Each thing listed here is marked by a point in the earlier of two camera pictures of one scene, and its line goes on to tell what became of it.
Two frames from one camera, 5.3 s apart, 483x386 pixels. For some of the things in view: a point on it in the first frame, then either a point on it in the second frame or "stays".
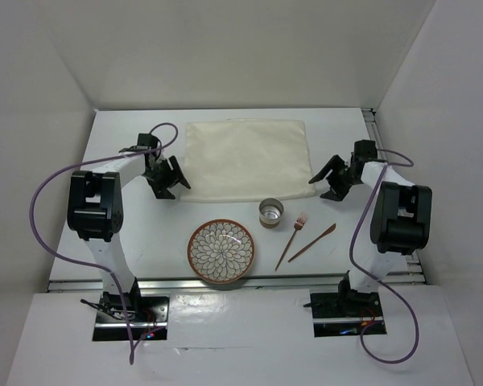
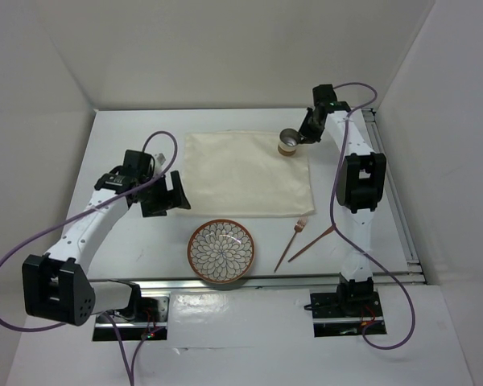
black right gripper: (336, 162) to (304, 129)
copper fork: (299, 223) stays
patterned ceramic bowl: (220, 251) stays
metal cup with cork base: (270, 210) to (288, 140)
